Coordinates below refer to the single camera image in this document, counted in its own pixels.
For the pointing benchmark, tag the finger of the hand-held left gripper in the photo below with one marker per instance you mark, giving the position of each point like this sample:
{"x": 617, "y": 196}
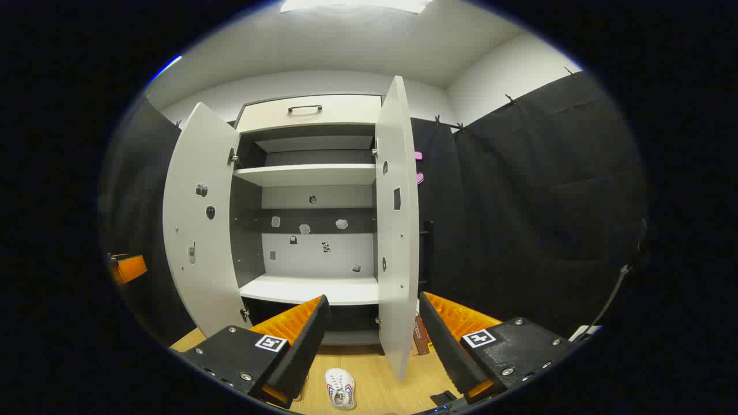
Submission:
{"x": 131, "y": 268}

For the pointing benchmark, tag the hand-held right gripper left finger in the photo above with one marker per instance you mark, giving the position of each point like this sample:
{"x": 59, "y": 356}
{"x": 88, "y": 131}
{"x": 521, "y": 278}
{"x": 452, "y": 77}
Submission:
{"x": 302, "y": 351}

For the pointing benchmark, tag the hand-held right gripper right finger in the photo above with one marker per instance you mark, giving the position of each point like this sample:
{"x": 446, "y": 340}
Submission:
{"x": 444, "y": 346}

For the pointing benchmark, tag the white striped canvas shoe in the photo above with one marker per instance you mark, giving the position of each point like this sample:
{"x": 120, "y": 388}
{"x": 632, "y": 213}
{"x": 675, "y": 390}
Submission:
{"x": 340, "y": 386}

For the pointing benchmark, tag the grey shoe cabinet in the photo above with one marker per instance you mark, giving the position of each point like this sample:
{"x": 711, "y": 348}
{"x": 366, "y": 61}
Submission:
{"x": 311, "y": 288}

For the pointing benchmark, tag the grey cabinet door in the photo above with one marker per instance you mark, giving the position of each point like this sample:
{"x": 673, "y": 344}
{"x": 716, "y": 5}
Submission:
{"x": 398, "y": 259}
{"x": 196, "y": 288}

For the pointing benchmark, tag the cream cabinet drawer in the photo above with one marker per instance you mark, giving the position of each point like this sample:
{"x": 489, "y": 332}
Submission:
{"x": 346, "y": 112}

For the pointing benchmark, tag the brown cardboard box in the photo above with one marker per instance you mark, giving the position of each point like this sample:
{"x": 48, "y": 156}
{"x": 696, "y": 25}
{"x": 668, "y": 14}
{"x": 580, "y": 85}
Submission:
{"x": 421, "y": 340}

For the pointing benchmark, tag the small black block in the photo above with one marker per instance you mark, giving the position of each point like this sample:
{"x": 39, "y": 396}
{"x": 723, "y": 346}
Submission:
{"x": 444, "y": 397}

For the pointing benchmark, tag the black backdrop cloth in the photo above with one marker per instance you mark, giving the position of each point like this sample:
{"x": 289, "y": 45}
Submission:
{"x": 519, "y": 219}

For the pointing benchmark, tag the narrow ceiling light strip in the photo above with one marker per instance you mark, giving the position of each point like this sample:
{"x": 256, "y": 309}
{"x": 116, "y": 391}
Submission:
{"x": 168, "y": 66}

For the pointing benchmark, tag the large ceiling light panel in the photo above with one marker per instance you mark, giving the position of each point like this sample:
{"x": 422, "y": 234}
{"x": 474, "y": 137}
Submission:
{"x": 357, "y": 4}

